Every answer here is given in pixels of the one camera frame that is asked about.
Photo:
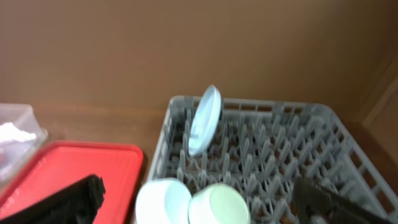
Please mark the small light blue bowl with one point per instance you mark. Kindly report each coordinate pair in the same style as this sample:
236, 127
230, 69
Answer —
163, 201

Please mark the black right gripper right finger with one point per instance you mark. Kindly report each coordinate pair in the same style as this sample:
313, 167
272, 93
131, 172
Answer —
317, 204

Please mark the clear plastic waste bin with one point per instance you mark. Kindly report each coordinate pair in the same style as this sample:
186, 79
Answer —
15, 154

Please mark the green bowl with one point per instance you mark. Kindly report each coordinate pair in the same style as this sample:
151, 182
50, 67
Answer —
218, 204

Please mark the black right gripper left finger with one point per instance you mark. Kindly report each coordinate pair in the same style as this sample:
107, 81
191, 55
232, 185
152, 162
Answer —
76, 204

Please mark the red plastic tray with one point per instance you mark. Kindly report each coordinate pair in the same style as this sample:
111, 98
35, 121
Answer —
63, 163

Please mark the grey dishwasher rack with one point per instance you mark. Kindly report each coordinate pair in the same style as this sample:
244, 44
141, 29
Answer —
261, 147

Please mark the white paper napkin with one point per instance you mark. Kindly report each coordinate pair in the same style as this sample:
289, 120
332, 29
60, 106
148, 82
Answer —
10, 133

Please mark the large light blue plate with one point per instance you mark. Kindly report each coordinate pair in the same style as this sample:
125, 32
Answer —
205, 121

